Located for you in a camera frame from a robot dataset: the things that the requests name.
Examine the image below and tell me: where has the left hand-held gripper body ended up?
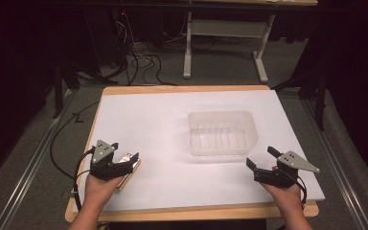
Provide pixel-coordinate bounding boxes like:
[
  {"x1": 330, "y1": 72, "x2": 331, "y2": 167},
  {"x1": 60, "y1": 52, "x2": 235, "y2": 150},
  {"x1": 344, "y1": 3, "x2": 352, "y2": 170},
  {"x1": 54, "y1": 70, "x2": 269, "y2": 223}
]
[{"x1": 89, "y1": 139, "x2": 134, "y2": 182}]

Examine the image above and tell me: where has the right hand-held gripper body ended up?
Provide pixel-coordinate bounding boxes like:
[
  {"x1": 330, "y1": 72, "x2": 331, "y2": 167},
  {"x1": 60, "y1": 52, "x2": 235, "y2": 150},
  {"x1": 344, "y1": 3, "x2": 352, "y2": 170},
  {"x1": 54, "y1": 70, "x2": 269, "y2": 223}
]
[{"x1": 253, "y1": 150, "x2": 321, "y2": 189}]

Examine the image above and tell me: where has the brown-edged shiny packet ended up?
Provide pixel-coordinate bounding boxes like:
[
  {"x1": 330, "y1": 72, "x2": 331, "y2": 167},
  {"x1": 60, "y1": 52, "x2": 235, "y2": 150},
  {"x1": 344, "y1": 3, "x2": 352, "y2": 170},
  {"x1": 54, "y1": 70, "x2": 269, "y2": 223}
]
[{"x1": 117, "y1": 152, "x2": 142, "y2": 192}]

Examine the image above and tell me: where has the person's right hand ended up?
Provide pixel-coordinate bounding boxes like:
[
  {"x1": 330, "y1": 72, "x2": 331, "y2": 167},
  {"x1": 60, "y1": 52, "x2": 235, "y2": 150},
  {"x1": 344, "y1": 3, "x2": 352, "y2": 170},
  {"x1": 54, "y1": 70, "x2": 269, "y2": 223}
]
[{"x1": 262, "y1": 166, "x2": 305, "y2": 212}]

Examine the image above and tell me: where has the person's left hand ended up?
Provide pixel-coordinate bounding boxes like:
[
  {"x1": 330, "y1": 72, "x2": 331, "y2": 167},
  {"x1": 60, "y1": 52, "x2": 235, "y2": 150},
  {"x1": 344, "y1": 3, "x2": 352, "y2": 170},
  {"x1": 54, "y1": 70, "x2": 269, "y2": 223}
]
[{"x1": 83, "y1": 173, "x2": 125, "y2": 207}]

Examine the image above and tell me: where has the clear plastic container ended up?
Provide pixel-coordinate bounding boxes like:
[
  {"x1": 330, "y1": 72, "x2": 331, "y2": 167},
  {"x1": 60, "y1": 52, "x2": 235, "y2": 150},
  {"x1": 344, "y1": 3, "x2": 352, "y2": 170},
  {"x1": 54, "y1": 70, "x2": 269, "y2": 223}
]
[{"x1": 187, "y1": 110, "x2": 259, "y2": 157}]

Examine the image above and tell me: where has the white foam board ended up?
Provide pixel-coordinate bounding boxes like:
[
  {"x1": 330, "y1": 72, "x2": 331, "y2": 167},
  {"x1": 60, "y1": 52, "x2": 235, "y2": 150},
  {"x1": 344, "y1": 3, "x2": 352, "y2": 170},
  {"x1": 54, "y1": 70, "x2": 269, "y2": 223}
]
[{"x1": 73, "y1": 89, "x2": 326, "y2": 214}]

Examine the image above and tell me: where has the black metal stand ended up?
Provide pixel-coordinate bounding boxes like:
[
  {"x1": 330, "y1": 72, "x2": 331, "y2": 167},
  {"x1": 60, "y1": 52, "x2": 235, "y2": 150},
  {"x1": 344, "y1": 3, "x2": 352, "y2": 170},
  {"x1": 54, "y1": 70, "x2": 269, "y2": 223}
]
[
  {"x1": 52, "y1": 58, "x2": 110, "y2": 119},
  {"x1": 271, "y1": 61, "x2": 331, "y2": 132}
]

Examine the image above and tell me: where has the wooden table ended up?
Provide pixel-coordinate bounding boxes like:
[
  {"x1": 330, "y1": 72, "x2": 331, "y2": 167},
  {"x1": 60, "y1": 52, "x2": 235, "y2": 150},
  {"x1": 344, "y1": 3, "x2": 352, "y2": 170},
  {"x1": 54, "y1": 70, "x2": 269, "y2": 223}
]
[{"x1": 64, "y1": 84, "x2": 320, "y2": 223}]

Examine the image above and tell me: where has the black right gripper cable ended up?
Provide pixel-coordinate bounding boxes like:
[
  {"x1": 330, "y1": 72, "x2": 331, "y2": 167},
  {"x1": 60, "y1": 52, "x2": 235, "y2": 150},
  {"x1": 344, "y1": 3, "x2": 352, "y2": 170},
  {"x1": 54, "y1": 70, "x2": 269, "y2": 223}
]
[{"x1": 287, "y1": 175, "x2": 308, "y2": 206}]

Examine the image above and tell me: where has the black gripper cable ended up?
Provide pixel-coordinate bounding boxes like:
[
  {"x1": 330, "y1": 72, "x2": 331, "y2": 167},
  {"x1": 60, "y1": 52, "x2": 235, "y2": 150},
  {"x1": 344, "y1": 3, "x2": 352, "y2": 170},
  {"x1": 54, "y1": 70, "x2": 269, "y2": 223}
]
[
  {"x1": 287, "y1": 175, "x2": 308, "y2": 206},
  {"x1": 72, "y1": 148, "x2": 96, "y2": 212}
]

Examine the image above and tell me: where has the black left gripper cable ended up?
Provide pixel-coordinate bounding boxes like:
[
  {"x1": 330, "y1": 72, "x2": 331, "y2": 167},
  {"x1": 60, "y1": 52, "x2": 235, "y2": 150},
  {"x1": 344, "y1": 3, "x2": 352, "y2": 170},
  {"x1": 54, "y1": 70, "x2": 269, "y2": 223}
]
[{"x1": 72, "y1": 148, "x2": 96, "y2": 212}]

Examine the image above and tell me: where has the black floor cable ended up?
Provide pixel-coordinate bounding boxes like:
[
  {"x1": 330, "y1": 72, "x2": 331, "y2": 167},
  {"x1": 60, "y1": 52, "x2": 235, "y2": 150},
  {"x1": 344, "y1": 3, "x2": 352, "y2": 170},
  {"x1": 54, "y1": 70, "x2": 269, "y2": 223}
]
[{"x1": 49, "y1": 101, "x2": 101, "y2": 180}]

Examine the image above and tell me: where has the metal floor rail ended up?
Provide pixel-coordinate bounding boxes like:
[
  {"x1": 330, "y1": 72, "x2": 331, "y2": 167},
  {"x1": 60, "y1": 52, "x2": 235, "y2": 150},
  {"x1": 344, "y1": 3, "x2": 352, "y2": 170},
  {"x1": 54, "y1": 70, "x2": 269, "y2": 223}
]
[
  {"x1": 0, "y1": 89, "x2": 75, "y2": 230},
  {"x1": 300, "y1": 99, "x2": 368, "y2": 230}
]

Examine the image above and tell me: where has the tangle of floor cables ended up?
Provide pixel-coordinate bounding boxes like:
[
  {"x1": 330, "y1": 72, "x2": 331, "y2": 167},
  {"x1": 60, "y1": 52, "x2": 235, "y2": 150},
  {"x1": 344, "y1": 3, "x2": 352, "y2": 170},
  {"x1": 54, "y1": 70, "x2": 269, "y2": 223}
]
[{"x1": 108, "y1": 9, "x2": 178, "y2": 87}]

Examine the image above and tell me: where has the white metal desk frame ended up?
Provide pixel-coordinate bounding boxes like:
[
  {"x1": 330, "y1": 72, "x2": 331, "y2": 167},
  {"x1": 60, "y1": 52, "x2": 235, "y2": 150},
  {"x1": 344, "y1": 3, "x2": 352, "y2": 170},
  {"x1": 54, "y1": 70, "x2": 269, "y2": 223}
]
[{"x1": 182, "y1": 11, "x2": 276, "y2": 84}]

